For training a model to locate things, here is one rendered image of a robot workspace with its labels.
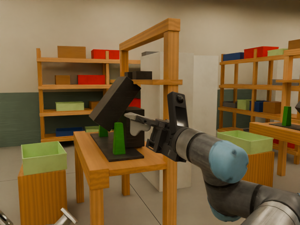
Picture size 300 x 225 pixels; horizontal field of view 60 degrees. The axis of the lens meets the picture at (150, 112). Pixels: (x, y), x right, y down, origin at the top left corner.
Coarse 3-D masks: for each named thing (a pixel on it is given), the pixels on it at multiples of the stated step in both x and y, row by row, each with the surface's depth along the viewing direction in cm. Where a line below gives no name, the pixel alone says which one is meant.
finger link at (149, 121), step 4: (136, 116) 70; (140, 116) 70; (136, 120) 70; (140, 120) 69; (144, 120) 68; (148, 120) 67; (152, 120) 67; (148, 124) 67; (152, 124) 67; (156, 124) 67
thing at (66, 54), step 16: (64, 48) 573; (80, 48) 582; (64, 80) 580; (80, 80) 591; (96, 80) 601; (48, 112) 569; (64, 112) 576; (80, 112) 589; (64, 128) 629; (80, 128) 641; (96, 128) 656
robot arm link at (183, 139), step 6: (186, 132) 59; (192, 132) 59; (198, 132) 58; (180, 138) 59; (186, 138) 58; (180, 144) 59; (186, 144) 57; (180, 150) 59; (186, 150) 63; (180, 156) 60; (186, 156) 57
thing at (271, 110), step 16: (256, 48) 559; (272, 48) 548; (288, 48) 490; (224, 64) 654; (256, 64) 561; (272, 64) 576; (256, 80) 566; (272, 80) 524; (240, 112) 606; (256, 112) 564; (272, 112) 532; (224, 128) 689; (288, 144) 494
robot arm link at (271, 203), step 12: (264, 192) 51; (276, 192) 50; (288, 192) 49; (252, 204) 50; (264, 204) 46; (276, 204) 45; (288, 204) 45; (252, 216) 42; (264, 216) 41; (276, 216) 41; (288, 216) 42
